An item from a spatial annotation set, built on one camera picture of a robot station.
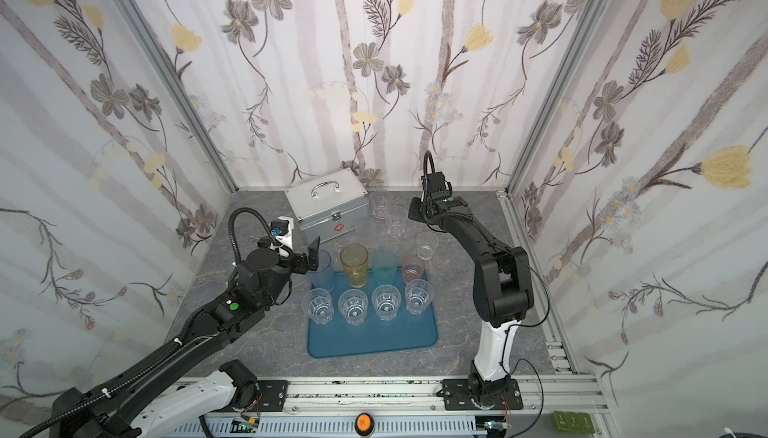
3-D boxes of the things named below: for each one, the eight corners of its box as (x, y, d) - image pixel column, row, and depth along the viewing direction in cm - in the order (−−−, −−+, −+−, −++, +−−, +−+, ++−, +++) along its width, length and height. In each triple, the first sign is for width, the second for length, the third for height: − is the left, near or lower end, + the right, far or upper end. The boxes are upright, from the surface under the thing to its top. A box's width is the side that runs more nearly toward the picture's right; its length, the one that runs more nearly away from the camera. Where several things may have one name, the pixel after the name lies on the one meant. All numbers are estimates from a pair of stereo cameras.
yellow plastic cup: (343, 287, 94) (338, 267, 84) (346, 264, 99) (341, 243, 89) (368, 287, 94) (366, 267, 84) (369, 264, 99) (367, 243, 89)
